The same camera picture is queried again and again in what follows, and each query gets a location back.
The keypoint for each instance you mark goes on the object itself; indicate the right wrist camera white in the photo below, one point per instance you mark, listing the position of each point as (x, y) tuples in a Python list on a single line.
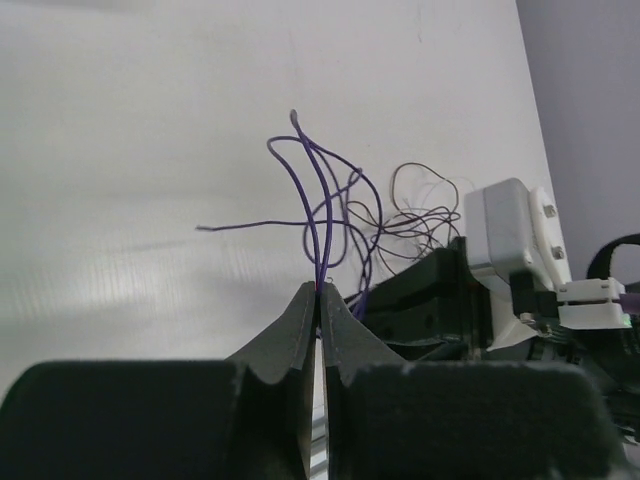
[(515, 249)]

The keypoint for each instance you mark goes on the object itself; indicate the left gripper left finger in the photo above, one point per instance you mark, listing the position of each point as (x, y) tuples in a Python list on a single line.
[(245, 417)]

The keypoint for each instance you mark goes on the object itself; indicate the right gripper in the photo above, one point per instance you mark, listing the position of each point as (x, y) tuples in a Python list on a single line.
[(435, 310)]

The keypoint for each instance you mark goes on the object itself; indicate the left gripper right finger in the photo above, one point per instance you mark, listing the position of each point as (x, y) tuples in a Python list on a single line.
[(389, 418)]

